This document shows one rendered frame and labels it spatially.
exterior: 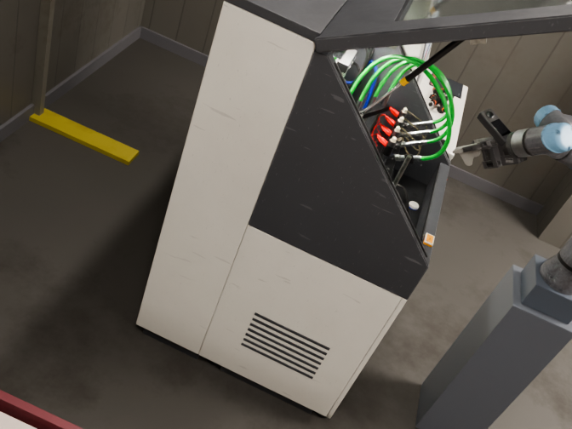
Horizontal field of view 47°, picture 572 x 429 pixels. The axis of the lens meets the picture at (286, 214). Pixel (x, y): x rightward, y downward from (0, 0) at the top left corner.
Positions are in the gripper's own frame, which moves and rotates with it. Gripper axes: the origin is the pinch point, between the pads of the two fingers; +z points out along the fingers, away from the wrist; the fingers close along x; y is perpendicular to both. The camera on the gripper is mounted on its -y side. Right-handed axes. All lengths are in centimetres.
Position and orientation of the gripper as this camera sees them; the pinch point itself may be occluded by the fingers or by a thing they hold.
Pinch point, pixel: (464, 145)
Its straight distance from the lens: 204.9
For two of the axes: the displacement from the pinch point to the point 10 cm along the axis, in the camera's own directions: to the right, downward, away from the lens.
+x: 8.2, -3.4, 4.6
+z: -4.8, 0.3, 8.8
